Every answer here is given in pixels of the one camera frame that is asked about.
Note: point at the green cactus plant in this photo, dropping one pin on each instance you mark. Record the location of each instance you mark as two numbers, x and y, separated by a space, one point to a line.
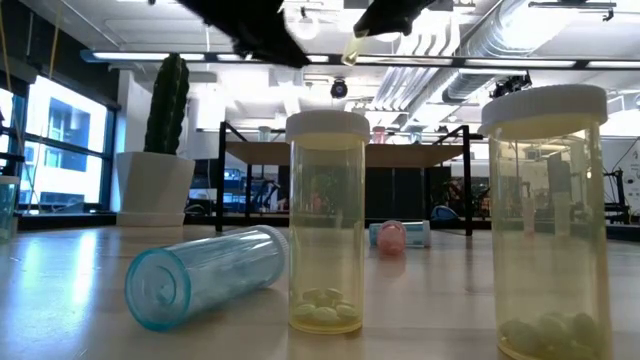
165 110

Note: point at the blue rounded chair back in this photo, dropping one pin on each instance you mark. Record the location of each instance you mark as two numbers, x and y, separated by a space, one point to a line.
442 214

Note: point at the silver ceiling ventilation duct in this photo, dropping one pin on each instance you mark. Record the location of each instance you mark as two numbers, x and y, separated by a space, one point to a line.
465 87

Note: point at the black ceiling dome camera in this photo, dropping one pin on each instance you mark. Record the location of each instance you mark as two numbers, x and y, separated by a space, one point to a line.
339 89

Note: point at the black frame machine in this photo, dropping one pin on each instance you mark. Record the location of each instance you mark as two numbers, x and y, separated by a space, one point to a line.
617 195

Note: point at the blue pill bottle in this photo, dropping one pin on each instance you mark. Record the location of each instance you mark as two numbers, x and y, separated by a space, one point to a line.
210 272

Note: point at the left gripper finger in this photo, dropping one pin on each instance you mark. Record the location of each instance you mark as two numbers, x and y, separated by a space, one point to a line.
275 45

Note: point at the white wall poster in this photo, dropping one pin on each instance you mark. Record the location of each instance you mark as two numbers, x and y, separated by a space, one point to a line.
634 180

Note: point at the black ceiling mounted device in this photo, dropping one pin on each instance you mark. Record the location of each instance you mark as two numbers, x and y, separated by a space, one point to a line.
510 85

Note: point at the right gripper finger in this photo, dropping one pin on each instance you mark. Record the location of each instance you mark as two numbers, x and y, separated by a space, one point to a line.
385 17

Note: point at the window with dark frame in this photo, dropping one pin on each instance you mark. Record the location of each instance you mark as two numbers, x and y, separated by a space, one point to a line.
107 165

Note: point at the yellow translucent medicine bottle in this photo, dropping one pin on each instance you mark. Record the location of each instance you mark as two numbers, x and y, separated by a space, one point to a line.
352 52
327 225
547 225

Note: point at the green translucent medicine bottle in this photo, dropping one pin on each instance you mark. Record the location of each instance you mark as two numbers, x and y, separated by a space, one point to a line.
264 135

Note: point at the wooden shelf black metal frame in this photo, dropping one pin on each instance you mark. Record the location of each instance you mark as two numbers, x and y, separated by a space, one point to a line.
400 156

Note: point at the black cabinet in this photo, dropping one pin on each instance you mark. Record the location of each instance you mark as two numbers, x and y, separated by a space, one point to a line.
400 192

